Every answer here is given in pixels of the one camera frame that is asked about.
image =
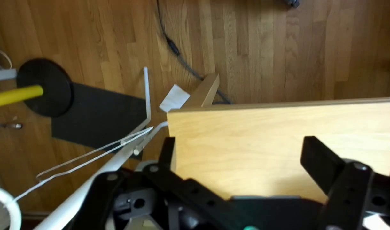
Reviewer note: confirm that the white tape roll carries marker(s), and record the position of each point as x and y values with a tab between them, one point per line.
6	205

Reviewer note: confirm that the black floor mat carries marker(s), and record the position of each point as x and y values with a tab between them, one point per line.
100	116

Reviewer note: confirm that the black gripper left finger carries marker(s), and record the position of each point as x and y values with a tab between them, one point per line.
168	154

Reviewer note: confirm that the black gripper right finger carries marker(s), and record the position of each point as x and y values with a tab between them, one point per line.
326	166

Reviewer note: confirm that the white coat stand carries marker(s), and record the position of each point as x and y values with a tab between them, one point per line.
118	164

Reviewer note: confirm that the yellow pole with black base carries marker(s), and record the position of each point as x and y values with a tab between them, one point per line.
49	87

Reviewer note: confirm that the light wooden table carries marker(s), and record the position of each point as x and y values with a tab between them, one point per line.
253	145

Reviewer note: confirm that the white paper sheet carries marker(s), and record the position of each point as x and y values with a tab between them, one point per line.
174	97

